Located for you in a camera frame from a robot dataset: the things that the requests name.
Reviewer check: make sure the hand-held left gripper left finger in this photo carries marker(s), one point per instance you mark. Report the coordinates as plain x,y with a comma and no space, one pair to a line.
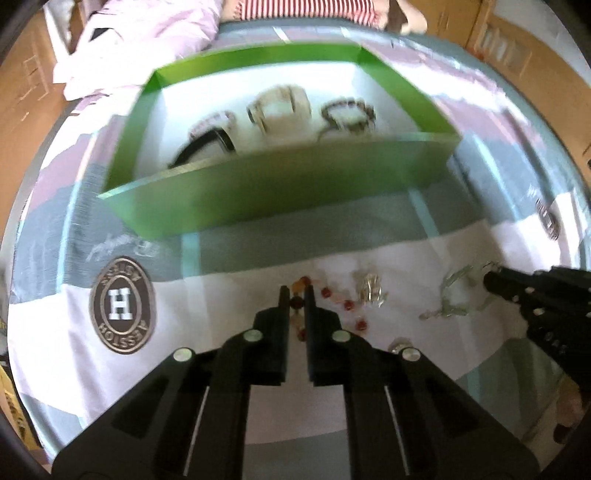
282,314

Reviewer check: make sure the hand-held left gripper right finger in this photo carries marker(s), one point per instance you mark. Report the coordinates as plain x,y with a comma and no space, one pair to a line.
310,314

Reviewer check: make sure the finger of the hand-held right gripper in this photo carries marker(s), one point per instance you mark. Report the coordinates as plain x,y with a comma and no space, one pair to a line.
554,332
568,284

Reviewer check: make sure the green cardboard box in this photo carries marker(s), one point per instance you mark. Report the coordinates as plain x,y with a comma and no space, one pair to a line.
277,194

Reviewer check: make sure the person's right hand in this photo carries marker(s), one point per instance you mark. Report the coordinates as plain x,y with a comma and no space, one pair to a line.
568,406

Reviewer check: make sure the plaid bed sheet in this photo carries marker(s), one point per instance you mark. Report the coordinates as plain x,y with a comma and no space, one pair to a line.
231,295

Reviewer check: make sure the yellow printed object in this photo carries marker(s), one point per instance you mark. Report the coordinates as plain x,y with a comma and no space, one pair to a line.
14,406

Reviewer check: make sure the red striped pillow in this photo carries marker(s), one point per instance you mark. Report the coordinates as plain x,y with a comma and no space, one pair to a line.
300,9

